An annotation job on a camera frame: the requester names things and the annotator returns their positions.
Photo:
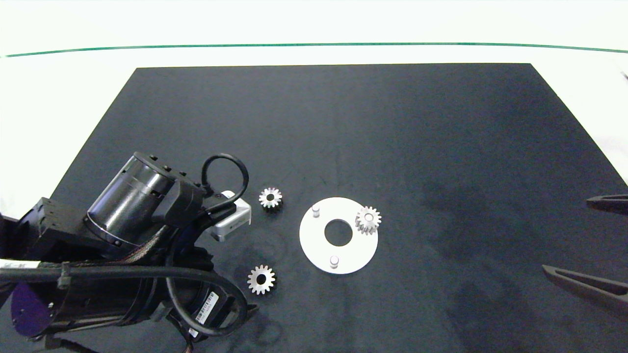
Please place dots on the small steel planetary gear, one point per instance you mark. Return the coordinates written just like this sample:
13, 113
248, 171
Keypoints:
276, 198
254, 279
361, 218

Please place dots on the round white plate with pins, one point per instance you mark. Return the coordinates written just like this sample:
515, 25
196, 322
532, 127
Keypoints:
311, 242

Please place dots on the dark rectangular work mat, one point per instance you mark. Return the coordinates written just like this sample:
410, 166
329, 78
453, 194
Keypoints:
392, 147

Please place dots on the silver boxy wrist camera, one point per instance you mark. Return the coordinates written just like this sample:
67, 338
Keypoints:
230, 223

